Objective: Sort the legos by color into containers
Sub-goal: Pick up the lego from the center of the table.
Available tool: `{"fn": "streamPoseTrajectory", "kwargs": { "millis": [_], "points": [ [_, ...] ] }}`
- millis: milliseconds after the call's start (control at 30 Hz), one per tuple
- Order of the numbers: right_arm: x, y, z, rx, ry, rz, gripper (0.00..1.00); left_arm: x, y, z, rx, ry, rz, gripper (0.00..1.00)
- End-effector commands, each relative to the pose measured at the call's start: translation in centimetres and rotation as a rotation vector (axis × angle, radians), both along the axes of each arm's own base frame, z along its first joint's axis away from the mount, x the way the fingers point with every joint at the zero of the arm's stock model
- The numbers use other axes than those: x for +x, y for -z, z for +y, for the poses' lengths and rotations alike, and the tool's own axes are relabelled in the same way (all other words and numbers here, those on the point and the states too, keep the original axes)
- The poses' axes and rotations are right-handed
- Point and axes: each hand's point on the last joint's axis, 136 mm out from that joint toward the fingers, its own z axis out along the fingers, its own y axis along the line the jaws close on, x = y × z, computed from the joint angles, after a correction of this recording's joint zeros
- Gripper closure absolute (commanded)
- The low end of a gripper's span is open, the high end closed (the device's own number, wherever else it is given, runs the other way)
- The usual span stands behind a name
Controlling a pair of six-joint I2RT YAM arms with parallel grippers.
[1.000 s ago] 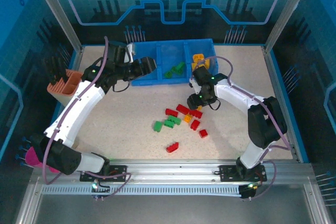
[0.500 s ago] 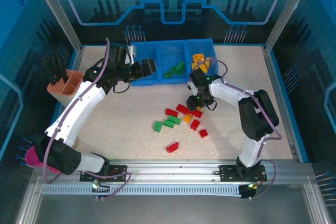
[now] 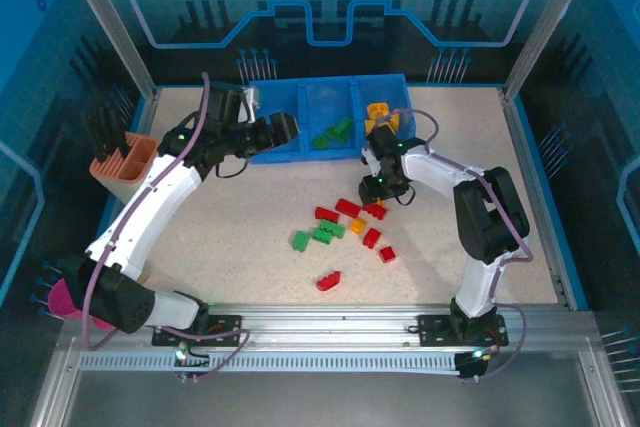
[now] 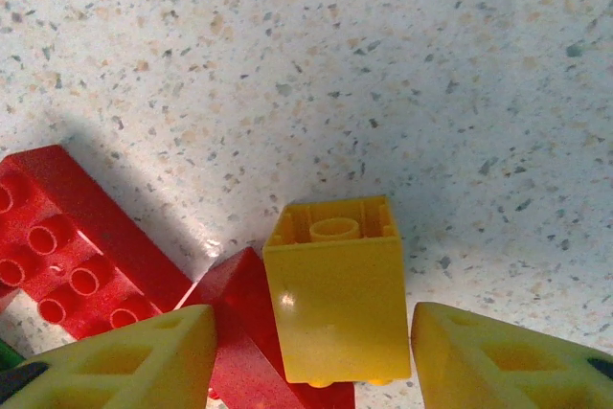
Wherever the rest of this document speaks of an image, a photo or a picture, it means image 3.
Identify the red L-shaped lego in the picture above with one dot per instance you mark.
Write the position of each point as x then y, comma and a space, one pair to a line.
326, 213

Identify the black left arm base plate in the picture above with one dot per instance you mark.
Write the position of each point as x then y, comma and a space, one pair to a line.
225, 329

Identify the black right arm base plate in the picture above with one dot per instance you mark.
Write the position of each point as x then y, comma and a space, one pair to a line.
435, 329

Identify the green lego plate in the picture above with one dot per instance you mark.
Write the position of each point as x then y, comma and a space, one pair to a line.
320, 141
340, 129

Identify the small pink cup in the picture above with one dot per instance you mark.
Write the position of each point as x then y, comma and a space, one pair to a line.
104, 324

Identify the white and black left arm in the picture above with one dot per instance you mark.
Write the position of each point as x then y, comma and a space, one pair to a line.
150, 207

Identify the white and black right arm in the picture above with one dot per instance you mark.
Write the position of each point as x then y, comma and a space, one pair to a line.
435, 169

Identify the blue three-compartment tray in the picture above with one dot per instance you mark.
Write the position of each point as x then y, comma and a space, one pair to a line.
325, 102

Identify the grey metal panel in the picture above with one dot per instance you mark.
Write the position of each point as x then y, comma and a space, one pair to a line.
325, 402

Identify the orange and beige knife holder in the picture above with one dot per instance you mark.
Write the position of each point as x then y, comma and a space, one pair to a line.
125, 167

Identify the aluminium mounting rail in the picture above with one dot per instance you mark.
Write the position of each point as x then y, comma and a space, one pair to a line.
325, 322

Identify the small red lego brick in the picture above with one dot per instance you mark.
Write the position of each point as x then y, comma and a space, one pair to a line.
387, 253

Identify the small yellow lego brick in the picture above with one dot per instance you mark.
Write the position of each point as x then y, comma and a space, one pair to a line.
358, 225

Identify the aluminium frame post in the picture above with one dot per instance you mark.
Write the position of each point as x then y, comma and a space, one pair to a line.
114, 22
547, 22

